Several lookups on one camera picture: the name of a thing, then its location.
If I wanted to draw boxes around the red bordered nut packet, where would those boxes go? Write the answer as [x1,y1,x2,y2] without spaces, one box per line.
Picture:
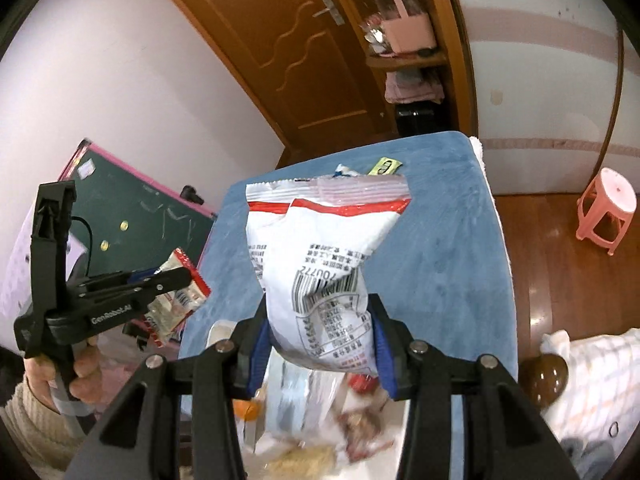
[143,248,210,347]

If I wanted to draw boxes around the red snack packet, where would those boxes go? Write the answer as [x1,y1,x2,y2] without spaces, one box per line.
[336,374,394,464]

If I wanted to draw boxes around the large light blue snack bag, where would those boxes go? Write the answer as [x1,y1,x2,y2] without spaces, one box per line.
[264,350,346,442]

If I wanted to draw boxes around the yellow cracker packet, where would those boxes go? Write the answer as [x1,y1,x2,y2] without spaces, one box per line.
[265,445,336,479]

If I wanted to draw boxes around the white red snack bag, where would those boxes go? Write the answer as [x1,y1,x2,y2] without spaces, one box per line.
[245,176,411,375]

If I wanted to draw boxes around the orange white snack packet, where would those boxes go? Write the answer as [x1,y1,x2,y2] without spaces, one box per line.
[232,398,265,453]

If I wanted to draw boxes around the person left hand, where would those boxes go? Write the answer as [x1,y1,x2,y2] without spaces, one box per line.
[22,335,104,411]

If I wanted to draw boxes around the brown round bed knob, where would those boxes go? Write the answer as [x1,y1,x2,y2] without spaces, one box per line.
[518,353,570,411]

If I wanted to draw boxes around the white checked bedding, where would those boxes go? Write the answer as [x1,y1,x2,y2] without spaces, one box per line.
[540,328,640,479]

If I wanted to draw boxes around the white plastic tray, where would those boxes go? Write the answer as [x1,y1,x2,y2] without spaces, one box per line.
[239,348,409,479]

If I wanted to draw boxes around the blue table cloth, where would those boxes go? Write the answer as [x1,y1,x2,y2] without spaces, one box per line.
[180,132,518,372]

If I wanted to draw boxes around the blue white candy wrapper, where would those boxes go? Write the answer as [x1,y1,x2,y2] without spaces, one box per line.
[333,164,360,178]

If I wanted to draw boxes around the pink plastic stool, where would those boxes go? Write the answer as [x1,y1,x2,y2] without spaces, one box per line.
[575,167,638,256]

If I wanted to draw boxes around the green small snack packet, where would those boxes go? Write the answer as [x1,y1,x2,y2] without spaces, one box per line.
[368,157,402,176]

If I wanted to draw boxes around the brown wooden door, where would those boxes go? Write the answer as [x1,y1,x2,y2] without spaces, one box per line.
[172,0,397,166]

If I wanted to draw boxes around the folded pink cloths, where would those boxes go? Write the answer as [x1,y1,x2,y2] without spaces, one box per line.
[384,70,445,104]

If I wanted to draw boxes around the wooden corner shelf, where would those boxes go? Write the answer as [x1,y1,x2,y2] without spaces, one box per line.
[338,0,478,136]

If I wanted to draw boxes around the black cable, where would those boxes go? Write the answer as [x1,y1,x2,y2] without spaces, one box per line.
[69,214,96,276]

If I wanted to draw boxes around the green chalkboard pink frame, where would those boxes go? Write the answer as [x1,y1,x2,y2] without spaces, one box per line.
[61,140,216,276]

